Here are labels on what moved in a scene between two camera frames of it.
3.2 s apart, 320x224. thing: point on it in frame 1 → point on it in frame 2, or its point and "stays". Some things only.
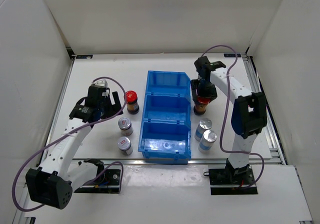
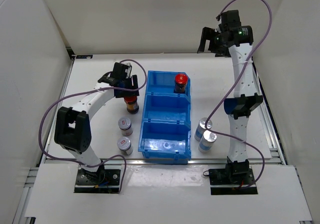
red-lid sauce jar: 132,106 stays
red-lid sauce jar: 200,108 → 181,81
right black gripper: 212,93 → 207,34
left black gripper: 114,108 → 128,93
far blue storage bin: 169,82 stays
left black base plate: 108,182 stays
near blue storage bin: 165,142 stays
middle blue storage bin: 168,107 stays
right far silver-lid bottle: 204,124 stays
